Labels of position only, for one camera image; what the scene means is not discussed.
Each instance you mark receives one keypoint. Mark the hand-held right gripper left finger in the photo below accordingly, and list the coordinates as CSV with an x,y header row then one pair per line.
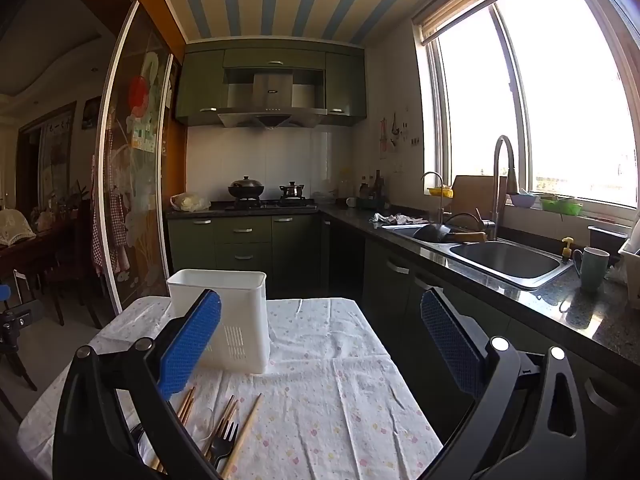
x,y
190,345

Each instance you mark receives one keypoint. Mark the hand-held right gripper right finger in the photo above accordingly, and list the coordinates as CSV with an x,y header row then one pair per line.
x,y
450,345

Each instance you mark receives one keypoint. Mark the white plastic utensil holder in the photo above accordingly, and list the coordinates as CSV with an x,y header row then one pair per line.
x,y
242,310

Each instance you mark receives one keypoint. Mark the black fork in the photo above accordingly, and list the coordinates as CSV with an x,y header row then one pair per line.
x,y
224,447

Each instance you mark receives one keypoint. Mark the green base cabinet under sink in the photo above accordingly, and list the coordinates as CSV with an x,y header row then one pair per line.
x,y
385,285

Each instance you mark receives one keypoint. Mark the stainless steel sink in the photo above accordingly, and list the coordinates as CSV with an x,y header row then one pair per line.
x,y
505,260

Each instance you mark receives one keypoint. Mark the dark granite countertop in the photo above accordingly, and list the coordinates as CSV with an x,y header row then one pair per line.
x,y
545,305

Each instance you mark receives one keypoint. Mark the green base cabinet with drawers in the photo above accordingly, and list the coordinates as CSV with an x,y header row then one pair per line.
x,y
245,255

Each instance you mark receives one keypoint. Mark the dark metal cutlery piece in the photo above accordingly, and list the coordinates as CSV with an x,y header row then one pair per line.
x,y
136,442

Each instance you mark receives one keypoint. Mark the wooden dining chair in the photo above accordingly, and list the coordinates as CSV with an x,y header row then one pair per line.
x,y
75,280

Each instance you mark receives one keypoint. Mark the crumpled dish rag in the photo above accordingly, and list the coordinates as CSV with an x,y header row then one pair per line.
x,y
397,219

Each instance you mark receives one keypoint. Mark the floral white tablecloth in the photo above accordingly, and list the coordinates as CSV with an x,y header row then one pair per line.
x,y
325,400

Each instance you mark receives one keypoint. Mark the white plastic bag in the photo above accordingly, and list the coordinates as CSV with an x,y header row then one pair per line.
x,y
190,203

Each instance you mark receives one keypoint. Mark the red checked apron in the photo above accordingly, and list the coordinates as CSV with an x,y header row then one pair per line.
x,y
112,225

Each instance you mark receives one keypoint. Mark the small steel faucet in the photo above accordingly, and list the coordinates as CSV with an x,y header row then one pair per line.
x,y
440,195

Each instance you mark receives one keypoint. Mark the wooden cutting board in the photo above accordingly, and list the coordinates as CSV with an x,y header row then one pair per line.
x,y
472,195

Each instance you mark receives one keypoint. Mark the yellow pump dispenser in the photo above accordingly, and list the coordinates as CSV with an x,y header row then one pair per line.
x,y
567,247

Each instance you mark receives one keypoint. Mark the yellow sponge holder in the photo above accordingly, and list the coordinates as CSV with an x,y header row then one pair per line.
x,y
440,192

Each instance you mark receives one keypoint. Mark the black gas stove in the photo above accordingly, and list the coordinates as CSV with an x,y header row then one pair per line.
x,y
265,204

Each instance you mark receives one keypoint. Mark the dark green bottle tray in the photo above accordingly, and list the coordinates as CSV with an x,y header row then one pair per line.
x,y
372,204

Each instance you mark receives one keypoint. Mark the green mug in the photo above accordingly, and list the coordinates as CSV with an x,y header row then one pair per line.
x,y
592,270

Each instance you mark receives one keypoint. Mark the purple plastic bowl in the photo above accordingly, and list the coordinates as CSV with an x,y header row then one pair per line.
x,y
523,200

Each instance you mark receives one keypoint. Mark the black wok with lid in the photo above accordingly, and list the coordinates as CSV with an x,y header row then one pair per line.
x,y
245,190

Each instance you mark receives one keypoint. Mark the tall steel faucet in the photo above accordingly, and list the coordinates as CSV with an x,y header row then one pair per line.
x,y
496,185

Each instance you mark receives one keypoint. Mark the etched glass sliding door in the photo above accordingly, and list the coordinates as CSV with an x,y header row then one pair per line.
x,y
135,185

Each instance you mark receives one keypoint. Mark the black tripod head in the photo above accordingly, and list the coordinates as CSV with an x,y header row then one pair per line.
x,y
17,325

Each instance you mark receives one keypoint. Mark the group of condiment bottles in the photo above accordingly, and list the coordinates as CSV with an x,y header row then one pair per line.
x,y
376,185

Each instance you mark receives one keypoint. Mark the green plastic basket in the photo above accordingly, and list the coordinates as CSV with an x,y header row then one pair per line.
x,y
562,206

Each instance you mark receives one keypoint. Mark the wooden dining table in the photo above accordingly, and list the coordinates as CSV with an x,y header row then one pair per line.
x,y
35,250

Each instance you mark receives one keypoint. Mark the small steel pot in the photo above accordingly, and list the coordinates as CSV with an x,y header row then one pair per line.
x,y
292,191

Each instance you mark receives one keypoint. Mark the white lace food cover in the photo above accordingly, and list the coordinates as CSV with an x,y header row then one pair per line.
x,y
15,227

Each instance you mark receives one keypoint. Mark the red paper decoration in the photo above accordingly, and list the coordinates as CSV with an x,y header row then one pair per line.
x,y
139,94

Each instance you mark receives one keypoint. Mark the stainless steel range hood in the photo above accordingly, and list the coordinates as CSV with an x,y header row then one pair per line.
x,y
272,95

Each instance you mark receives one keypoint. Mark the kitchen window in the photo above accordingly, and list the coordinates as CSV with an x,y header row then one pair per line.
x,y
550,100

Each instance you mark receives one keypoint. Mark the rolled window blind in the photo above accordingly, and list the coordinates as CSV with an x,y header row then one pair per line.
x,y
480,5

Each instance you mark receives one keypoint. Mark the wall hooks with hanging tools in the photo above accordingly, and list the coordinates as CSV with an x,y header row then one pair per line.
x,y
395,132

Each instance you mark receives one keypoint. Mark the green wall cabinets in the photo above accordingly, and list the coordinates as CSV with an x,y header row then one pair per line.
x,y
200,85

